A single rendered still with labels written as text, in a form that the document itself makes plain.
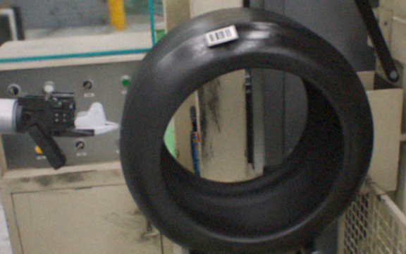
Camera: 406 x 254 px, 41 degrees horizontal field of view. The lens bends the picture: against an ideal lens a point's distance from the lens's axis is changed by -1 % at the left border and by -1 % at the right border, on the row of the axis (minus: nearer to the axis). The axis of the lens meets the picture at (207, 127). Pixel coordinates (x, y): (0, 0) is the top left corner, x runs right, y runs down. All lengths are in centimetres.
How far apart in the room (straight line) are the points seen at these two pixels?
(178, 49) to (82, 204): 91
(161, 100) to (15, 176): 90
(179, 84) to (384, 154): 71
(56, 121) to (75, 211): 73
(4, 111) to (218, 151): 60
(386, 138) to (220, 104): 46
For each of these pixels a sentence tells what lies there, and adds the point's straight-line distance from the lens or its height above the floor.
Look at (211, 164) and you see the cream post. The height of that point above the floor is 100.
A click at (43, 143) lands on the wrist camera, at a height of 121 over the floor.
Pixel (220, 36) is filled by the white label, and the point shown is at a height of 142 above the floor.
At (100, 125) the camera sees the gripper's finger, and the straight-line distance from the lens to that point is 120.
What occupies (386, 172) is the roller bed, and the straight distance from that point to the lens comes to 160.
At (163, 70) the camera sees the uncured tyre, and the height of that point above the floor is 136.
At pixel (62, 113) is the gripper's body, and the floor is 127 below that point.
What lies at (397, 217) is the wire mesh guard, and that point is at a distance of 130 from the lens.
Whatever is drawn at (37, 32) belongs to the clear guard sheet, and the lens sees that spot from 174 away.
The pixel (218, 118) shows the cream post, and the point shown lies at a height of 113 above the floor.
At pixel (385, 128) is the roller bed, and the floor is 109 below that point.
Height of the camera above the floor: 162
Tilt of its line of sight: 20 degrees down
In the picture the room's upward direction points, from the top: 3 degrees counter-clockwise
